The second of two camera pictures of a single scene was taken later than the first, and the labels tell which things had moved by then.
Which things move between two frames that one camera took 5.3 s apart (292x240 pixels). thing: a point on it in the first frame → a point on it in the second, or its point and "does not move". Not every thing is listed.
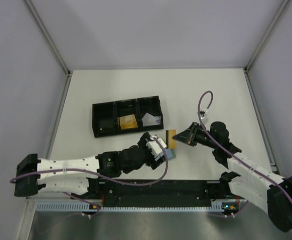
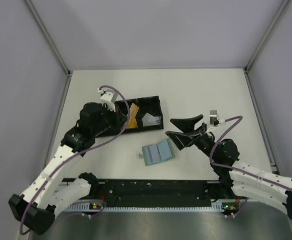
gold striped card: [170, 143] → [134, 110]
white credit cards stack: [149, 119] does not move
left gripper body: [148, 157] → [112, 120]
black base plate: [147, 193] does not move
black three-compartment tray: [130, 115] does not move
